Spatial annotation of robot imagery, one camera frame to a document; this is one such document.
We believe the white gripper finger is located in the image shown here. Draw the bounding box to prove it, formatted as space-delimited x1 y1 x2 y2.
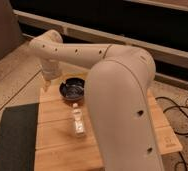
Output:
43 80 51 92

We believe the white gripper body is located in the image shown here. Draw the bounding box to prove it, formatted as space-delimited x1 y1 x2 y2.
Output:
41 60 61 81

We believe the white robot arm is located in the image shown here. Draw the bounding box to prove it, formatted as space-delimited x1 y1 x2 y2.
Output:
29 30 164 171

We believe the black bowl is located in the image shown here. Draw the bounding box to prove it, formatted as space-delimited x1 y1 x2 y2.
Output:
59 77 85 101

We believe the clear plastic bottle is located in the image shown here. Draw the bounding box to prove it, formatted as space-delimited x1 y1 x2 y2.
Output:
72 103 86 136

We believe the grey sofa corner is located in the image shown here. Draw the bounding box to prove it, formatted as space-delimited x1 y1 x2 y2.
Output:
0 0 23 60

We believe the dark grey floor mat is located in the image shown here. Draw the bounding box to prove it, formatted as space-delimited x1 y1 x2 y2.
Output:
0 103 39 171

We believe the black floor cable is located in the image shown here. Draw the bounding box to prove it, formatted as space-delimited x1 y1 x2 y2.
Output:
154 95 188 171

